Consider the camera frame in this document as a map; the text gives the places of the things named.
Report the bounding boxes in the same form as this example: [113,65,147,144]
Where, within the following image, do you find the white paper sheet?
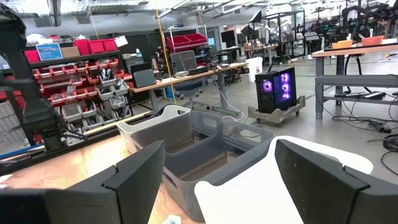
[114,35,129,48]

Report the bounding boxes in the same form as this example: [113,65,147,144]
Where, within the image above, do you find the orange tray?
[331,39,354,50]

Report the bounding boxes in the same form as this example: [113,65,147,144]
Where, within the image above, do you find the parts bin shelving rack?
[24,51,134,147]

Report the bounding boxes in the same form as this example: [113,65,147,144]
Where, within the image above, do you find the dark grey plastic bin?
[161,119,275,223]
[163,110,226,175]

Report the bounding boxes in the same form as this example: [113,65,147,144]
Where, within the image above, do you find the grey panel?
[132,68,156,88]

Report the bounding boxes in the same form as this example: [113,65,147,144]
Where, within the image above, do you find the black robot rig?
[340,0,398,43]

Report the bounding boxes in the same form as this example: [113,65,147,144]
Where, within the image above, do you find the grey dolly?
[248,95,307,128]

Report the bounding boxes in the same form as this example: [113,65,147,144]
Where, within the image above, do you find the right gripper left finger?
[0,140,165,224]

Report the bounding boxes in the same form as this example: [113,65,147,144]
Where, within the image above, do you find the white trash can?
[245,57,264,83]

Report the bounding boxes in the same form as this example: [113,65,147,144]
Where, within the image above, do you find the grey workbench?
[312,43,398,121]

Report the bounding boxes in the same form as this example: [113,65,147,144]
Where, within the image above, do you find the wooden desk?
[129,62,249,118]

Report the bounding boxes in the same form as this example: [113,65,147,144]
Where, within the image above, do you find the white packet black print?
[161,214,182,224]
[0,174,13,190]

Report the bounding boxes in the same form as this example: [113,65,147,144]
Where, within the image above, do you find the yellow hanging cord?
[154,0,177,106]

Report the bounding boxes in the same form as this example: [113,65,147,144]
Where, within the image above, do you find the white plastic bin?
[194,135,374,224]

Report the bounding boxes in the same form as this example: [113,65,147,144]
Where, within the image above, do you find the black monitor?
[220,29,236,49]

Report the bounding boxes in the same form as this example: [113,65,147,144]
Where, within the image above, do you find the cardboard box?
[61,45,81,58]

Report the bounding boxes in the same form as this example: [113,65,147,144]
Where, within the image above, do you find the computer tower purple lights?
[254,67,297,114]

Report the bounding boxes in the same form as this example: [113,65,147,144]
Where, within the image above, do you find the salmon tray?
[361,35,386,47]

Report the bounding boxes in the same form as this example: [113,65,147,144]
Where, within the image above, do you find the black power strip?
[368,119,392,134]

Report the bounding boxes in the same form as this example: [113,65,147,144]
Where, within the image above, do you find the black floor cables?
[320,93,398,175]

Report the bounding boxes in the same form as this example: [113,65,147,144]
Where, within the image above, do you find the grey office chair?
[169,50,212,110]

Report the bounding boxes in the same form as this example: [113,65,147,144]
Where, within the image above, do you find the blue sign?
[35,42,64,62]

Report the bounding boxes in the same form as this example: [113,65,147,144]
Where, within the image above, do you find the translucent light grey bin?
[116,105,193,155]

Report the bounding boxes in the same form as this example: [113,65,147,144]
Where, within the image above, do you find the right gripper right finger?
[275,139,398,224]

